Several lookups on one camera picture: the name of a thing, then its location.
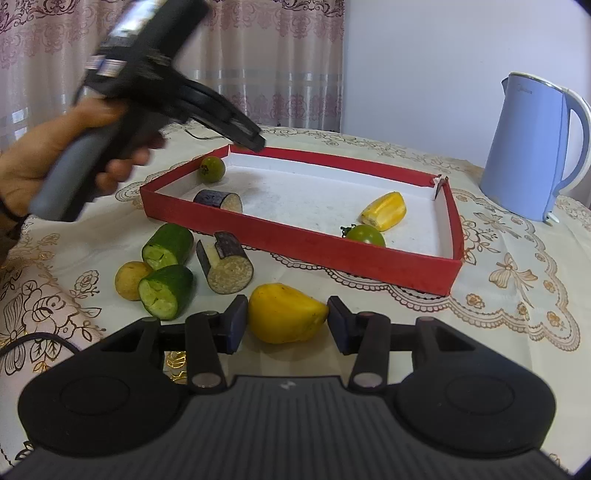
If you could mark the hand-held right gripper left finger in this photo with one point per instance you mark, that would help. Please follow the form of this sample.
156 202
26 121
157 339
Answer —
235 323

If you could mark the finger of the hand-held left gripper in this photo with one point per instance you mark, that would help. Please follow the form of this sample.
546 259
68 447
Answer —
217 125
231 115

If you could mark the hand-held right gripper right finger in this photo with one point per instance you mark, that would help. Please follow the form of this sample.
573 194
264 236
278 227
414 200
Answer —
339 323

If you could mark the green tomato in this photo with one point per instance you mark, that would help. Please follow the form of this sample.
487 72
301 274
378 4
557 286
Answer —
368 236
212 168

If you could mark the large yellow pepper piece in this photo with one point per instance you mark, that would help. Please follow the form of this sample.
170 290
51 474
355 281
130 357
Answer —
286 314

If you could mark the notched purple eggplant piece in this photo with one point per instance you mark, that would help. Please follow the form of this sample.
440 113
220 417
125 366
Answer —
226 267

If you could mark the red cardboard box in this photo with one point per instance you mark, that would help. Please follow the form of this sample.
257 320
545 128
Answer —
323 249

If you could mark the green cucumber piece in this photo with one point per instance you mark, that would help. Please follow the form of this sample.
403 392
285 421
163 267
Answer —
168 247
166 290

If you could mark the brown longan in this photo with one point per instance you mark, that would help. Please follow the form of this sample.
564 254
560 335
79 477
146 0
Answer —
130 280

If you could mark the small yellow pepper piece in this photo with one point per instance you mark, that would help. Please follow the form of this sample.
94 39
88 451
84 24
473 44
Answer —
384 211

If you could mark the person's left hand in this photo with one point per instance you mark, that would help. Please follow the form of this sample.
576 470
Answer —
46 147

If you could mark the pink floral curtain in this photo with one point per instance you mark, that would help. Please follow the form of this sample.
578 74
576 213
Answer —
277 55

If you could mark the light blue electric kettle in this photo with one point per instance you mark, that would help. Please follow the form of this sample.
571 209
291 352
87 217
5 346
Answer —
521 152

